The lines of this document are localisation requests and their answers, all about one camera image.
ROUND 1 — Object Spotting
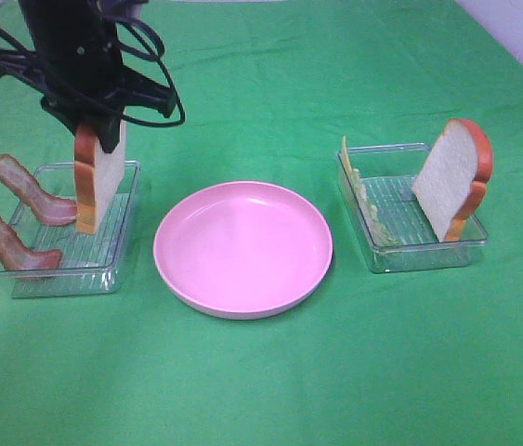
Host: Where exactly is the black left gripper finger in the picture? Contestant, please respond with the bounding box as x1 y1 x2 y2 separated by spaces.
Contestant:
85 114 120 153

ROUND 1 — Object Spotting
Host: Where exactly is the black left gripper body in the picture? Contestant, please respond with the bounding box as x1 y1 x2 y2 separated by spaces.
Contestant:
0 1 176 122

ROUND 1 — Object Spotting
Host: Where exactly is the toast bread slice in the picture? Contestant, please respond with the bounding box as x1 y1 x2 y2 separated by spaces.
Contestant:
412 118 493 243
73 121 126 235

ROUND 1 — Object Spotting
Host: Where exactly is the bacon strip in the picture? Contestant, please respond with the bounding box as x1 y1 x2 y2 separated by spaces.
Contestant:
0 217 62 270
0 153 77 226

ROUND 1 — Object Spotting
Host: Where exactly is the green lettuce leaf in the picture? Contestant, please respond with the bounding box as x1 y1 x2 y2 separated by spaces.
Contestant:
350 168 397 246

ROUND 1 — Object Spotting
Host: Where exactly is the left clear plastic tray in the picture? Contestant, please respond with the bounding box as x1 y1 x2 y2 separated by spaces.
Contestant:
0 161 141 298

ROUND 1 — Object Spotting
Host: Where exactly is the clear plastic tray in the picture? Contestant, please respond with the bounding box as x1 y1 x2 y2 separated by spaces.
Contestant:
0 161 141 298
336 142 488 273

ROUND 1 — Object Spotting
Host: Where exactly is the green table cloth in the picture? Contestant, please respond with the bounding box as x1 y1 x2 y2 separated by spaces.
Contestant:
0 1 523 445

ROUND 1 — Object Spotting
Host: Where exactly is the pink round plate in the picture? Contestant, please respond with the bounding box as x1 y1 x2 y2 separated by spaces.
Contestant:
152 181 333 320

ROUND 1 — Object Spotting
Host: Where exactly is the yellow cheese slice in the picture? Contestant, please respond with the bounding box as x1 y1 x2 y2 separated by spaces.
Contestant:
341 136 353 177

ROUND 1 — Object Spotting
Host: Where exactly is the right clear plastic tray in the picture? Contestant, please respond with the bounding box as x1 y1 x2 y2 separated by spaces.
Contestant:
336 142 488 273

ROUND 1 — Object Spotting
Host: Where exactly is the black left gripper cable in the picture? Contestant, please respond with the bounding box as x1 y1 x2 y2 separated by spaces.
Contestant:
0 0 187 128

